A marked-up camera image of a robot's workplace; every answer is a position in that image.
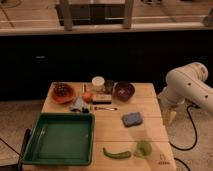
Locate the blue sponge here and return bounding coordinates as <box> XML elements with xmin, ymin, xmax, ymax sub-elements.
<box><xmin>122</xmin><ymin>112</ymin><xmax>143</xmax><ymax>127</ymax></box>

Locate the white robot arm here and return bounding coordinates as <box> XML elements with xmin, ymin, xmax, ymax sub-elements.
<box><xmin>157</xmin><ymin>62</ymin><xmax>213</xmax><ymax>126</ymax></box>

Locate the green plastic tray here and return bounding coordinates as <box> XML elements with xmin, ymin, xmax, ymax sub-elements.
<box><xmin>22</xmin><ymin>113</ymin><xmax>95</xmax><ymax>166</ymax></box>

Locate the green plastic cup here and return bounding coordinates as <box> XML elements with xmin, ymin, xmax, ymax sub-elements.
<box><xmin>134</xmin><ymin>141</ymin><xmax>152</xmax><ymax>158</ymax></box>

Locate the dark red bowl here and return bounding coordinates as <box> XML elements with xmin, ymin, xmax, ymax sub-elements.
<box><xmin>114</xmin><ymin>82</ymin><xmax>135</xmax><ymax>102</ymax></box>

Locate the green chili pepper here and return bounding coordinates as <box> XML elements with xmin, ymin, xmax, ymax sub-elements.
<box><xmin>103</xmin><ymin>148</ymin><xmax>131</xmax><ymax>159</ymax></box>

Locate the brown rectangular block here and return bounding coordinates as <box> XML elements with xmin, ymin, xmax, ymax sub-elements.
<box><xmin>92</xmin><ymin>95</ymin><xmax>112</xmax><ymax>104</ymax></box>

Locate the metal fork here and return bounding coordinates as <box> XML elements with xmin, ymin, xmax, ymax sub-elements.
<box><xmin>90</xmin><ymin>106</ymin><xmax>118</xmax><ymax>111</ymax></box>

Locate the white lidded jar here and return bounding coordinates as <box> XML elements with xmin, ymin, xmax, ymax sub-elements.
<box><xmin>92</xmin><ymin>76</ymin><xmax>105</xmax><ymax>92</ymax></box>

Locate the orange fruit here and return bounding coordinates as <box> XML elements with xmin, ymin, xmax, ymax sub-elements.
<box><xmin>82</xmin><ymin>92</ymin><xmax>93</xmax><ymax>103</ymax></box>

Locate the grey crumpled cloth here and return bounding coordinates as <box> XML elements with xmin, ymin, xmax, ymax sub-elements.
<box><xmin>69</xmin><ymin>96</ymin><xmax>89</xmax><ymax>113</ymax></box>

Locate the orange bowl with grapes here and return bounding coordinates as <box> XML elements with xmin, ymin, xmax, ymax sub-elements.
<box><xmin>51</xmin><ymin>82</ymin><xmax>75</xmax><ymax>104</ymax></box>

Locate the black cable on floor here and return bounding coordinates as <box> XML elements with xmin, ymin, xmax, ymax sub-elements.
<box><xmin>168</xmin><ymin>103</ymin><xmax>199</xmax><ymax>171</ymax></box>

